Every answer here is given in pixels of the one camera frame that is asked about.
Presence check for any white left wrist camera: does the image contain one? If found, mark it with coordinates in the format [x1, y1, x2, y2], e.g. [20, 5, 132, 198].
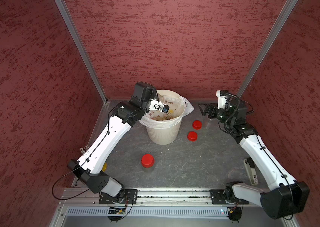
[149, 99, 169, 113]

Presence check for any white printed bin liner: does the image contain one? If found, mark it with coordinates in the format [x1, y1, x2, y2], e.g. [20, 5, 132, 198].
[139, 95, 194, 129]

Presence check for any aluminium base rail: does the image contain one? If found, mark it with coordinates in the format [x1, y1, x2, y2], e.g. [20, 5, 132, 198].
[61, 187, 255, 207]

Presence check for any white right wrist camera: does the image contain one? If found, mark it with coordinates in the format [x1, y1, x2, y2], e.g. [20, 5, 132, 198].
[216, 90, 229, 109]

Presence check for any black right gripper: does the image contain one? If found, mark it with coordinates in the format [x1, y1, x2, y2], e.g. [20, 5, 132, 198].
[197, 102, 235, 125]

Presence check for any black corrugated cable conduit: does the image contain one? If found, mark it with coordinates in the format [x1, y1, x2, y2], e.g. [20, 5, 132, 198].
[219, 92, 241, 135]

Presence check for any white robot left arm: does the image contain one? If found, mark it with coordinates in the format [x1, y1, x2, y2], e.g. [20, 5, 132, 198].
[67, 82, 163, 197]

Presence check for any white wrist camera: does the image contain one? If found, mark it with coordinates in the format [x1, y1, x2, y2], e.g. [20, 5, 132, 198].
[216, 90, 229, 109]
[149, 99, 169, 113]

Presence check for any yellow pencil cup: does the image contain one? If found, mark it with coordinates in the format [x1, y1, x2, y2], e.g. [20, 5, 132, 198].
[102, 162, 107, 172]

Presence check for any cream plastic trash bin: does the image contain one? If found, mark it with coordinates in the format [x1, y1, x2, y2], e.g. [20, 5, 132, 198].
[146, 90, 181, 145]

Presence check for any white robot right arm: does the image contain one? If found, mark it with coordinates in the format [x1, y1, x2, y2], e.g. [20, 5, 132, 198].
[198, 93, 310, 219]

